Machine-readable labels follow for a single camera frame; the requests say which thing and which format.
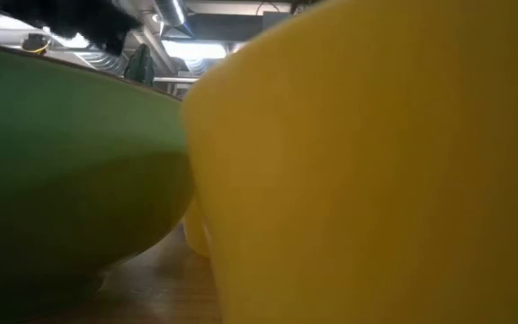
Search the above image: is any green bowl red floral inside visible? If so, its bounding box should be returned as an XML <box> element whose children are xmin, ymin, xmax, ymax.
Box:
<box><xmin>0</xmin><ymin>39</ymin><xmax>196</xmax><ymax>324</ymax></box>

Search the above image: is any silver ventilation duct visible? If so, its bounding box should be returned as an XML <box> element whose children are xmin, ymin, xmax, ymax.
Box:
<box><xmin>150</xmin><ymin>0</ymin><xmax>188</xmax><ymax>28</ymax></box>

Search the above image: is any yellow plastic bowl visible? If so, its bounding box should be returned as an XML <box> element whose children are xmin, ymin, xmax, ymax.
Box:
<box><xmin>182</xmin><ymin>197</ymin><xmax>213</xmax><ymax>258</ymax></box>
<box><xmin>181</xmin><ymin>0</ymin><xmax>518</xmax><ymax>324</ymax></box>

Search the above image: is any silver flexible duct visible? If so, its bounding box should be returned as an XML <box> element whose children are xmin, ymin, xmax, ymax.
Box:
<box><xmin>72</xmin><ymin>49</ymin><xmax>128</xmax><ymax>76</ymax></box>

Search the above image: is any yellow black cord reel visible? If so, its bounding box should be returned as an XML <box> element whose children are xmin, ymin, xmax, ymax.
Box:
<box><xmin>20</xmin><ymin>33</ymin><xmax>53</xmax><ymax>56</ymax></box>

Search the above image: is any grey ceiling junction box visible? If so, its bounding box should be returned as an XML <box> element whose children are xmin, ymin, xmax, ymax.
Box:
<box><xmin>262</xmin><ymin>11</ymin><xmax>290</xmax><ymax>33</ymax></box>

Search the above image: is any green cactus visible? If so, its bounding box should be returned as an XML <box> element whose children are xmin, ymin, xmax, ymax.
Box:
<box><xmin>122</xmin><ymin>43</ymin><xmax>156</xmax><ymax>87</ymax></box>

